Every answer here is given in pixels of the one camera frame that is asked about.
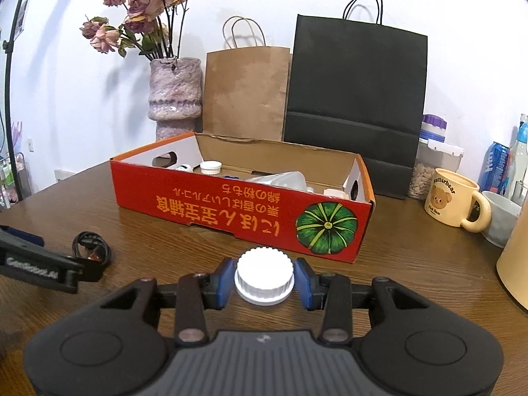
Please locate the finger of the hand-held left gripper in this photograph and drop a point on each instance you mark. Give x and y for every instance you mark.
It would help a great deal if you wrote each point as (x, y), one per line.
(88, 269)
(20, 236)

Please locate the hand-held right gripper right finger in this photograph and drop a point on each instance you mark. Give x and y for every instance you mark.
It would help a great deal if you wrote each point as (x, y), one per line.
(305, 284)

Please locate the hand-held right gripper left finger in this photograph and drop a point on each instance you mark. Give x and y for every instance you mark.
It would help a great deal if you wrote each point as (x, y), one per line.
(225, 284)

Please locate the ridged white bottle cap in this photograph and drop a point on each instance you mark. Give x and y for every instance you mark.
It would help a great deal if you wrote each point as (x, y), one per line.
(264, 272)

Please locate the red cardboard box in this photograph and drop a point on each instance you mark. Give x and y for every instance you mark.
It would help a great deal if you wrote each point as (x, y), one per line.
(206, 214)

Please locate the clear plastic pouch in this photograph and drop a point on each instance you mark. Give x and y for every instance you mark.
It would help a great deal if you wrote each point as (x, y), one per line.
(280, 181)

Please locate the small smooth white cap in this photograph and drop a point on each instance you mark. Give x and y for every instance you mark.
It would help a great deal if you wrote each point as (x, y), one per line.
(211, 167)

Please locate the white dropper bottle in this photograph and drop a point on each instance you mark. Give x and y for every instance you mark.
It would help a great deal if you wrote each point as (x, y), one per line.
(183, 168)

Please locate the clear acrylic organizer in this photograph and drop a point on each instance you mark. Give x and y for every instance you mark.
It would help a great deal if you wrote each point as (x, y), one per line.
(16, 181)

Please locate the purple flower decoration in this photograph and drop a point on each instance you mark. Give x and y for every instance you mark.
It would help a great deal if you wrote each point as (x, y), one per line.
(16, 136)

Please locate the clear seed container white lid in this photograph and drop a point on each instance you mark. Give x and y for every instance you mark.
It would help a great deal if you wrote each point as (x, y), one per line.
(420, 177)

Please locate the yellow bear mug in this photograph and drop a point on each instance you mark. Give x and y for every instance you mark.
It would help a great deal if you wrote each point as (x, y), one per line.
(447, 202)

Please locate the black light stand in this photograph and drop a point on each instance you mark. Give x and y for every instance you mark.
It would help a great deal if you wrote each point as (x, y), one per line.
(5, 45)

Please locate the brown paper bag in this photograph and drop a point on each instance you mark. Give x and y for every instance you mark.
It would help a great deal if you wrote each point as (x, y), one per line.
(247, 90)

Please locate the mottled pink vase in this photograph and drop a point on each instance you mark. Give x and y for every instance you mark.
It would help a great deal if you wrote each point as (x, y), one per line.
(175, 90)

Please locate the black paper bag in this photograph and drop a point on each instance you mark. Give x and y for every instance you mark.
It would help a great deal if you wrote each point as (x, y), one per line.
(354, 90)

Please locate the purple lid jar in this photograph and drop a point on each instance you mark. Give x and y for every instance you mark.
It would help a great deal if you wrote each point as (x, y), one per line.
(433, 128)

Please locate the white bowl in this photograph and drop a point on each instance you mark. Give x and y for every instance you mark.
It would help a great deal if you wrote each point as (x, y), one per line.
(501, 222)

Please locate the cream thermos jug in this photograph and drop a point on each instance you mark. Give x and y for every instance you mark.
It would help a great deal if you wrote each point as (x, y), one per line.
(515, 272)

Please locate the blue drink can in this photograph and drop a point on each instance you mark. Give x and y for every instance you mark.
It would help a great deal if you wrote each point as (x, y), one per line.
(495, 165)

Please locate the clear soda bottle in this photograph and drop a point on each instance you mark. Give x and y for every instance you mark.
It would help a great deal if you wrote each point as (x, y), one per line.
(520, 152)

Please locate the dried rose bouquet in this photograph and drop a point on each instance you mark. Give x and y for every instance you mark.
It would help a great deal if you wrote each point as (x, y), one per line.
(140, 6)

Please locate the white wall socket panel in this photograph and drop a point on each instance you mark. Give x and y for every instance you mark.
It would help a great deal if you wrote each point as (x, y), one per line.
(65, 174)

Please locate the small white wall socket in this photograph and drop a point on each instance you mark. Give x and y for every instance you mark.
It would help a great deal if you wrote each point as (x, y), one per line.
(30, 144)

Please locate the wall picture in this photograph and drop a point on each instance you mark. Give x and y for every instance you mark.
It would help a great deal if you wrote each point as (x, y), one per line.
(22, 16)

